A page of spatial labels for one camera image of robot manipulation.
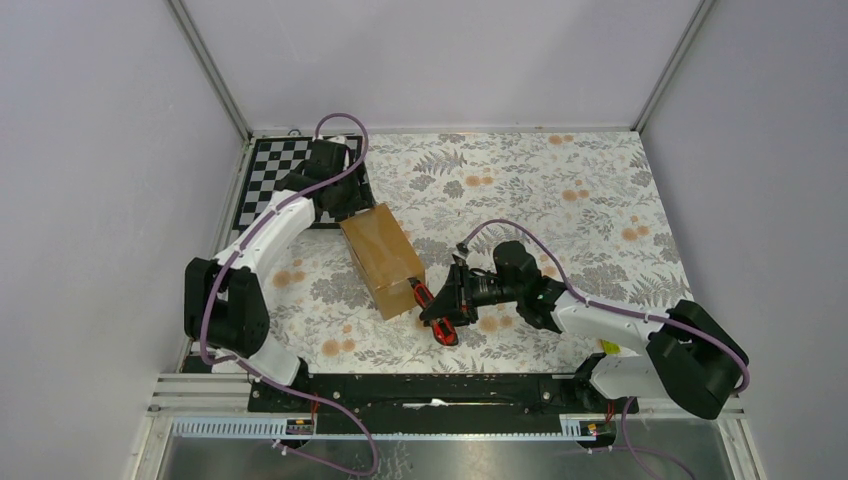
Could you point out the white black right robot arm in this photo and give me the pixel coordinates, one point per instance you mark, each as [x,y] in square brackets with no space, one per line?
[682,355]

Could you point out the red black utility knife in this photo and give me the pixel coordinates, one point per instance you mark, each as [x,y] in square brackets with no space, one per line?
[442,329]

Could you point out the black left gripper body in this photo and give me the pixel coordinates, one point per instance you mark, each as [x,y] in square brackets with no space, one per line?
[353,193]

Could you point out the black white checkerboard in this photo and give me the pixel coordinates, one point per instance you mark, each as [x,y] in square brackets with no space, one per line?
[272,159]

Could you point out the brown cardboard express box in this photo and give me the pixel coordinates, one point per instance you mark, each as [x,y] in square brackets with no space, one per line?
[384,258]

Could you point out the floral patterned table mat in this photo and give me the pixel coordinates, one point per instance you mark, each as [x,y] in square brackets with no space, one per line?
[584,204]

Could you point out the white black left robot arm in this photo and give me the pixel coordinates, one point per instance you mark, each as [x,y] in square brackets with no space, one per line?
[297,185]

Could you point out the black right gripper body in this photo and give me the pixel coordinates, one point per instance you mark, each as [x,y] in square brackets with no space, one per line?
[490,288]

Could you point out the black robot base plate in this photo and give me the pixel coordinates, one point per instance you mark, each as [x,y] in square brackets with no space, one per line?
[434,404]

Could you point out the green purple toy block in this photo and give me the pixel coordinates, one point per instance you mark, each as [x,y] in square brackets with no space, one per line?
[610,348]

